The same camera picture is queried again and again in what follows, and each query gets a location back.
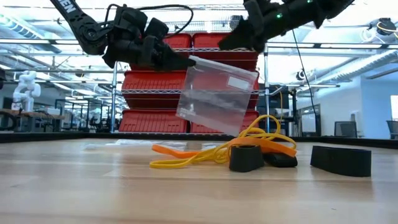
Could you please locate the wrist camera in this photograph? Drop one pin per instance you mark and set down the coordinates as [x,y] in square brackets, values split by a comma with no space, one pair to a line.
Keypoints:
[254,14]
[151,51]

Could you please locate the background computer monitor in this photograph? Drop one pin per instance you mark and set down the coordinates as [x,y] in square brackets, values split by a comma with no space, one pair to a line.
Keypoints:
[308,123]

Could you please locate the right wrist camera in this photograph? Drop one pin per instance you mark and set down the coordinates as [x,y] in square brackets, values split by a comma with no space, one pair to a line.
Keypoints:
[254,14]

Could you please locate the wooden background workbench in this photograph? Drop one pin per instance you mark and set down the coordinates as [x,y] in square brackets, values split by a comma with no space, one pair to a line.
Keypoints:
[37,115]

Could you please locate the thin yellow rubber band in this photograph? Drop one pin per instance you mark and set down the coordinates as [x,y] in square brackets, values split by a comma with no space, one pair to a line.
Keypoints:
[155,165]
[273,136]

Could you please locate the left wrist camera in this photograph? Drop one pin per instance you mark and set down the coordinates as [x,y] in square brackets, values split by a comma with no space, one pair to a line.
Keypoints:
[151,51]

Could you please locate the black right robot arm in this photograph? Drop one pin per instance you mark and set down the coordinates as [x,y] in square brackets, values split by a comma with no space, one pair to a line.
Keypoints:
[326,9]

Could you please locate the black background screen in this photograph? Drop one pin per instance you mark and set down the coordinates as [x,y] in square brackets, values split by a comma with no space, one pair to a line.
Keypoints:
[276,98]

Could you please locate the red plastic storage bin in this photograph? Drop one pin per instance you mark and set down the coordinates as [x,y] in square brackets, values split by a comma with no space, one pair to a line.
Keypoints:
[211,42]
[149,121]
[149,82]
[182,40]
[254,99]
[199,128]

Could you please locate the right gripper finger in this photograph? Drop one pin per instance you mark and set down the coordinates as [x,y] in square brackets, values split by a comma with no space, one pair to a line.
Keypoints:
[239,31]
[241,45]

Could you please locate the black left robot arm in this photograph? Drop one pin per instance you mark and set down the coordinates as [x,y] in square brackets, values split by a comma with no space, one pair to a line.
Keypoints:
[73,18]

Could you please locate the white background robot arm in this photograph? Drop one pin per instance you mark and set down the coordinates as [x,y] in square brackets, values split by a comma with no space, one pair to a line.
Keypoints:
[27,90]

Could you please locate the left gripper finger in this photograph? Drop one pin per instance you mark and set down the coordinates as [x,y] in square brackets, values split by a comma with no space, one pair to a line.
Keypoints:
[174,66]
[174,56]

